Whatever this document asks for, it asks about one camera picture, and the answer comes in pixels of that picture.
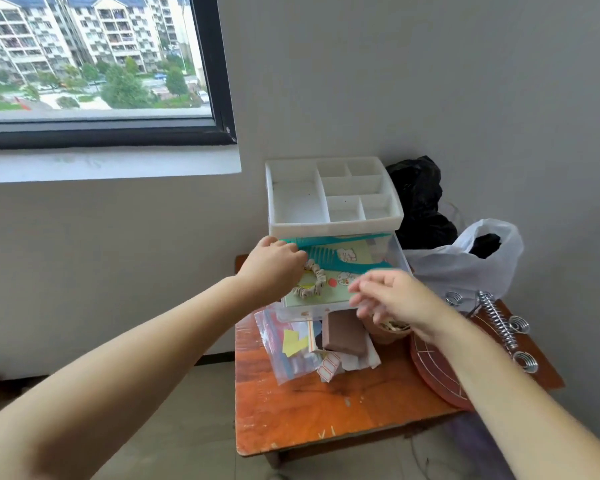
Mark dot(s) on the person's left hand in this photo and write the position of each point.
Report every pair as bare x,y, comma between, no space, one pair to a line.
267,269

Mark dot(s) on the person's right hand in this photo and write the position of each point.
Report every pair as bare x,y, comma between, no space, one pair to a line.
405,299

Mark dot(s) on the person's right fingers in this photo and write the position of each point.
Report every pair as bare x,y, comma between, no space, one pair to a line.
367,294

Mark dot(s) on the person's left fingers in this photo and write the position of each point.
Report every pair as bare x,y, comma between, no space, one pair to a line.
296,264

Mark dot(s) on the person's right forearm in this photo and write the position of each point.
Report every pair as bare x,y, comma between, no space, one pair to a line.
525,404

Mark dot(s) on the person's left forearm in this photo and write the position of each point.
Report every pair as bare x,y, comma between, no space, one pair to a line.
110,379

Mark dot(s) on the beige scrunchie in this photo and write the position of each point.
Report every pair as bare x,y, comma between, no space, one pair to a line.
316,284

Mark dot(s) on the brown woven basket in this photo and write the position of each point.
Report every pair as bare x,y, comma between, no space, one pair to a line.
380,332

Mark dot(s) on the teal plastic comb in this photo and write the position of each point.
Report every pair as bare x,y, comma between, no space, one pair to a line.
337,262

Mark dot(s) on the brown box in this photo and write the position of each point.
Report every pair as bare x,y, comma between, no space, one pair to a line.
347,334

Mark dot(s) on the green cartoon card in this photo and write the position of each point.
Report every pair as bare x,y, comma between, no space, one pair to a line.
362,249

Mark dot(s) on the clear plastic drawer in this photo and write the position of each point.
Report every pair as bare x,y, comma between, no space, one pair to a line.
395,254

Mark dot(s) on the white compartment organizer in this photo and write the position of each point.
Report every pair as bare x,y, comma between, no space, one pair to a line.
300,207

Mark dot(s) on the yellow paper note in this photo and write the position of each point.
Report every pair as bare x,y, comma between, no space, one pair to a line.
294,343

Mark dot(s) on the red-bordered label sticker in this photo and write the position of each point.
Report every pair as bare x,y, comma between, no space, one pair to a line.
328,367

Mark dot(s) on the white plastic bag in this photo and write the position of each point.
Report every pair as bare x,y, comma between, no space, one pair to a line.
447,274

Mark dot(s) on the clear zip bag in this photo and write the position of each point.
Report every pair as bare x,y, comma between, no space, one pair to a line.
275,344

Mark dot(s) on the black plastic bag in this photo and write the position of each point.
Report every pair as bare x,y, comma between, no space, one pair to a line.
420,204

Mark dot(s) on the round red-brown tray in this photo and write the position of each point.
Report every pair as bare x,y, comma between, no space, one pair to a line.
432,379

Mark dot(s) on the orange wooden table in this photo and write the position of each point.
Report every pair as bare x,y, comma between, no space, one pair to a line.
330,404

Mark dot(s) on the white window sill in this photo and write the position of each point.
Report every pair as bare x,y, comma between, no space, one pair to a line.
105,164

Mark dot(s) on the apartment buildings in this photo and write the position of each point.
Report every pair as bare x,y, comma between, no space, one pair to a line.
80,29

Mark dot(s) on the black window frame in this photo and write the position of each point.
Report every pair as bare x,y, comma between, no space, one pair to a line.
215,69

